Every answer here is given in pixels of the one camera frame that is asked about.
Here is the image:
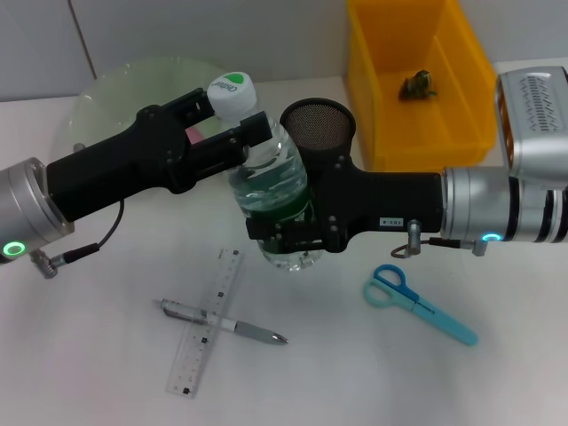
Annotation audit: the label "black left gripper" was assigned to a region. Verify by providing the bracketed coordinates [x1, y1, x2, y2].
[46, 87, 218, 223]

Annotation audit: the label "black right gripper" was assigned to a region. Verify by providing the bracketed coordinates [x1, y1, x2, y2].
[245, 154, 446, 255]

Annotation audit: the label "pink toy peach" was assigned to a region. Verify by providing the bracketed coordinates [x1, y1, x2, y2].
[185, 125, 215, 144]

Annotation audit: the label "clear green-label water bottle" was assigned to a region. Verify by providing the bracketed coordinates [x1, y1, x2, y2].
[207, 70, 312, 272]

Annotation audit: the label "green plastic wrapper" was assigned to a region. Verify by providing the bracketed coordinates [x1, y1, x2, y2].
[398, 68, 438, 102]

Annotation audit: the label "black mesh pen holder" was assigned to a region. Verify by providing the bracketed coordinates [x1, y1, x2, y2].
[279, 98, 358, 178]

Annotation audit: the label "translucent green fruit bowl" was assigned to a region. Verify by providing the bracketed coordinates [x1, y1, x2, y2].
[70, 55, 243, 152]

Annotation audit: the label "blue teal scissors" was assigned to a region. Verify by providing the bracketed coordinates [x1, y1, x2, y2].
[362, 264, 480, 347]

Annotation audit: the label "white grey ballpoint pen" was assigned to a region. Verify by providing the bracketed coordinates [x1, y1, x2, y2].
[153, 297, 290, 346]

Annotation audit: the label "clear plastic ruler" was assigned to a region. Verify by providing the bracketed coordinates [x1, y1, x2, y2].
[164, 248, 246, 398]

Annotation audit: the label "yellow plastic bin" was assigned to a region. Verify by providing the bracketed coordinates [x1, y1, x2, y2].
[345, 0, 502, 172]

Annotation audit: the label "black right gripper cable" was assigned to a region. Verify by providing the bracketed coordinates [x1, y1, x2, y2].
[390, 219, 465, 259]

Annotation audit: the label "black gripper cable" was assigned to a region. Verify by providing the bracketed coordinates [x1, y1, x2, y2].
[52, 199, 125, 267]
[390, 219, 465, 259]

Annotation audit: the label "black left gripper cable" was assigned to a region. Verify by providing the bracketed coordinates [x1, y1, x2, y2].
[52, 199, 125, 267]

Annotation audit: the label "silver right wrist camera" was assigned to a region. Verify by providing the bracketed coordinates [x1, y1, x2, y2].
[494, 66, 568, 187]

